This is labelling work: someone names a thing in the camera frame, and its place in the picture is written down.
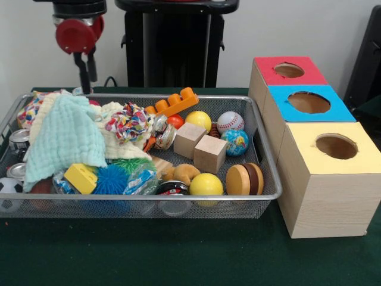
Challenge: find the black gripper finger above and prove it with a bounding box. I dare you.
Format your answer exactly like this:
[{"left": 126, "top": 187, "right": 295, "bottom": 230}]
[
  {"left": 73, "top": 52, "right": 91, "bottom": 95},
  {"left": 86, "top": 53, "right": 98, "bottom": 83}
]

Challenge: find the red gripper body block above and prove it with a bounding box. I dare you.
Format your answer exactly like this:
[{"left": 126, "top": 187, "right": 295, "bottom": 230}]
[{"left": 55, "top": 14, "right": 105, "bottom": 55}]

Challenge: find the mint green waffle cloth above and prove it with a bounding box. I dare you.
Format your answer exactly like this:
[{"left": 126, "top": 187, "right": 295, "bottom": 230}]
[{"left": 23, "top": 95, "right": 108, "bottom": 193}]

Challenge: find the wooden box with three holes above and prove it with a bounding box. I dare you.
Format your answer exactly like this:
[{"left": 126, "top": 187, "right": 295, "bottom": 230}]
[{"left": 247, "top": 55, "right": 381, "bottom": 239}]

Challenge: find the colourful ruffled fabric toy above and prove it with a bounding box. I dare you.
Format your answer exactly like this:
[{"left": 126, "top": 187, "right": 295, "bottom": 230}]
[{"left": 104, "top": 102, "right": 155, "bottom": 145}]

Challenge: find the orange toy block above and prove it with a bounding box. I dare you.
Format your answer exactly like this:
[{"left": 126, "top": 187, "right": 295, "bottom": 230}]
[{"left": 145, "top": 86, "right": 199, "bottom": 117}]

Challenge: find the yellow ball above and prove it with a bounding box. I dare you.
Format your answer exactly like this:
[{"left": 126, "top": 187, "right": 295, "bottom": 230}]
[
  {"left": 185, "top": 110, "right": 212, "bottom": 133},
  {"left": 189, "top": 173, "right": 224, "bottom": 207}
]

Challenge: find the wooden cube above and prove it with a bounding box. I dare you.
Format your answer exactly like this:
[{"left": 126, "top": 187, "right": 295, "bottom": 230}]
[
  {"left": 173, "top": 122, "right": 208, "bottom": 160},
  {"left": 193, "top": 134, "right": 229, "bottom": 175}
]

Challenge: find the white baseball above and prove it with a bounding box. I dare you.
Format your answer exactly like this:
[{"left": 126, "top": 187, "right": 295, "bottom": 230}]
[{"left": 216, "top": 111, "right": 245, "bottom": 135}]

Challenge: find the globe print ball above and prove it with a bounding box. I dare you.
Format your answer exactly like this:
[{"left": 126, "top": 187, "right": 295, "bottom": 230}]
[{"left": 220, "top": 128, "right": 249, "bottom": 157}]

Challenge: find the wooden toy burger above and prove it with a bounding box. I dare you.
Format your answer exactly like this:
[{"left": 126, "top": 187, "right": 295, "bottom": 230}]
[{"left": 225, "top": 163, "right": 265, "bottom": 197}]

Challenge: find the dark green tablecloth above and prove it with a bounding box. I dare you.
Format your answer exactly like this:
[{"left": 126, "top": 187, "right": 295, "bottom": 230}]
[
  {"left": 0, "top": 86, "right": 381, "bottom": 286},
  {"left": 352, "top": 97, "right": 381, "bottom": 120}
]

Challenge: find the black office chair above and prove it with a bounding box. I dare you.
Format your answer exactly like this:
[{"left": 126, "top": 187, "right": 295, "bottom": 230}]
[{"left": 343, "top": 4, "right": 381, "bottom": 111}]

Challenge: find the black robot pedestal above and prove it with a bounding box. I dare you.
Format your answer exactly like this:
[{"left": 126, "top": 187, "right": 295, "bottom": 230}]
[{"left": 114, "top": 0, "right": 241, "bottom": 89}]

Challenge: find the silver wire mesh bin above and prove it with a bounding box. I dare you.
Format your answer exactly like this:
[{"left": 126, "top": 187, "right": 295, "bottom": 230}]
[{"left": 0, "top": 92, "right": 283, "bottom": 220}]

